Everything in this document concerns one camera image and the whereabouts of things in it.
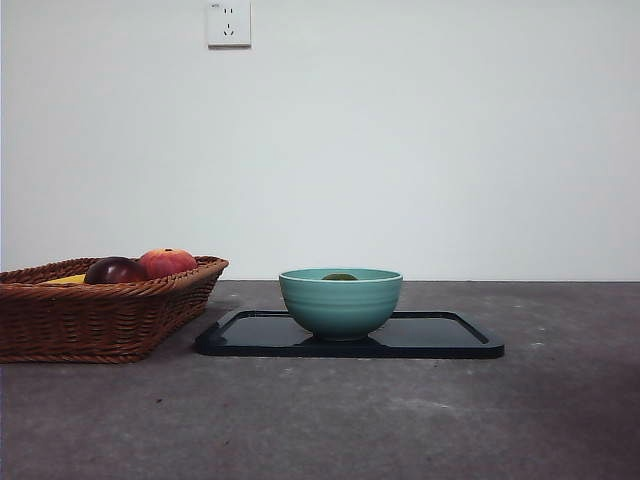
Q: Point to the green avocado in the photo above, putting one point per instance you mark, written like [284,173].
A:
[339,277]

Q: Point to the teal ceramic bowl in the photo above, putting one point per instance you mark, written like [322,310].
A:
[341,307]

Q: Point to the black rectangular tray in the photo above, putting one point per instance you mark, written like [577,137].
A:
[430,335]

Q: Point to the dark red plum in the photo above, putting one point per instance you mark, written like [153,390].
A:
[115,270]

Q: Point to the brown woven wicker basket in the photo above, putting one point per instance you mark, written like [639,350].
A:
[100,320]

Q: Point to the yellow banana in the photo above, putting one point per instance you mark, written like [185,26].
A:
[68,279]

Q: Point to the white wall socket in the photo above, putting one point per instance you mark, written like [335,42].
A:
[229,25]

